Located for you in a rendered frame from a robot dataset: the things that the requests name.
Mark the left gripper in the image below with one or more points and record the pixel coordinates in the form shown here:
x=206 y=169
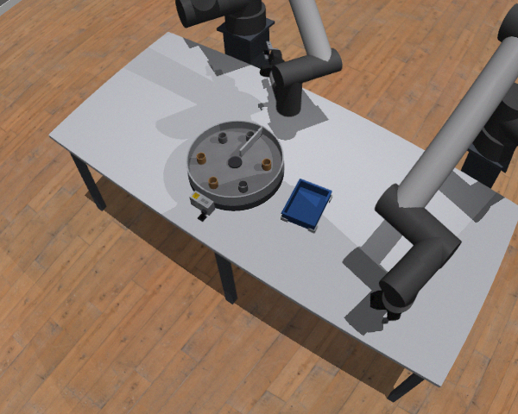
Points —
x=379 y=302

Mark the blue open tray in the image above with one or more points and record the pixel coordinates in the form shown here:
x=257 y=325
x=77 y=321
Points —
x=305 y=203

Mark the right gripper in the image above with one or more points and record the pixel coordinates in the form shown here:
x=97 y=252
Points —
x=275 y=57

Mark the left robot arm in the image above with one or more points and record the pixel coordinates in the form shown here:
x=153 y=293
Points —
x=495 y=137

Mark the bronze bushing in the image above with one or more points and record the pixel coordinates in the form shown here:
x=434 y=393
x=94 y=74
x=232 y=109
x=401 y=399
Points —
x=268 y=166
x=211 y=180
x=201 y=161

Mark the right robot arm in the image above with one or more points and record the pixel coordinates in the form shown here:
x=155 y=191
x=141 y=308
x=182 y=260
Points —
x=248 y=17

